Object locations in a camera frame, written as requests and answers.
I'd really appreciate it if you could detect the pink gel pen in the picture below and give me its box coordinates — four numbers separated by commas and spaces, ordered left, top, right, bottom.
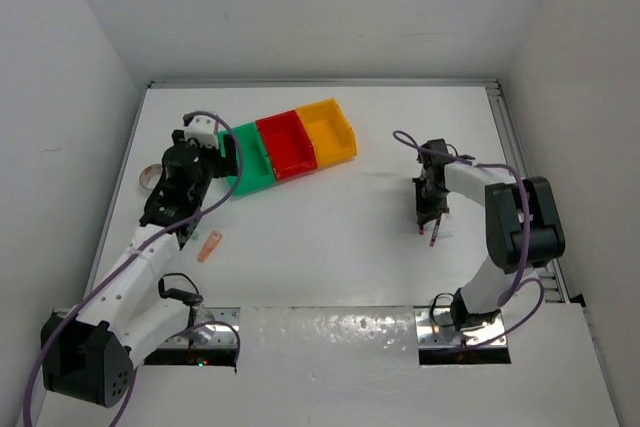
429, 219, 441, 247

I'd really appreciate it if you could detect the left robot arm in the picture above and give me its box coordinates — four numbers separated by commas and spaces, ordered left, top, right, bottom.
41, 129, 243, 407

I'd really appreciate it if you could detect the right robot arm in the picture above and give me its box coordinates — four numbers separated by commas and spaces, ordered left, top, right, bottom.
412, 139, 566, 331

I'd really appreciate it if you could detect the large tape roll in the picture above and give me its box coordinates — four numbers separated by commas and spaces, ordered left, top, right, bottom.
139, 164, 163, 192

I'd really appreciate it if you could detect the green plastic bin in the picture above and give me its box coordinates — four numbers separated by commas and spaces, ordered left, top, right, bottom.
233, 122, 276, 197

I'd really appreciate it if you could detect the orange pen cap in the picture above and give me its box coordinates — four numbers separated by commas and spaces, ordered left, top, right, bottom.
197, 231, 222, 263

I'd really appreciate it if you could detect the red plastic bin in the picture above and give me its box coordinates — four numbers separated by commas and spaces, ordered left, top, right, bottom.
256, 110, 317, 182

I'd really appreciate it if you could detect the yellow plastic bin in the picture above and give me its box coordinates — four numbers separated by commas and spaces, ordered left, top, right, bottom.
296, 98, 357, 168

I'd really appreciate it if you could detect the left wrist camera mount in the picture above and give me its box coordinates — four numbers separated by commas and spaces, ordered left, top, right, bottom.
184, 115, 219, 149

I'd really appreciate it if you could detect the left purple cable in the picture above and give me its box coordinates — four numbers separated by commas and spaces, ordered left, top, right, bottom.
22, 110, 246, 427

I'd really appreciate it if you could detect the purple cable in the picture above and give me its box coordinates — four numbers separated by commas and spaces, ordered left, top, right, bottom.
392, 130, 545, 351
22, 110, 246, 427

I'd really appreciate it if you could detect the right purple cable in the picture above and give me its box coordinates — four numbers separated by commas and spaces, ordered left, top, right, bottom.
392, 130, 545, 351

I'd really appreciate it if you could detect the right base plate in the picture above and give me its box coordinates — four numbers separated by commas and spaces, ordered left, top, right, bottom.
414, 306, 508, 350

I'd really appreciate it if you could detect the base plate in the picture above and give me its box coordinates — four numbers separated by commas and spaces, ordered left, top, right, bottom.
159, 307, 241, 350
414, 306, 508, 350

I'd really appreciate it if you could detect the left base plate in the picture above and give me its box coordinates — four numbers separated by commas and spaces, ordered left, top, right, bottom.
159, 307, 241, 350

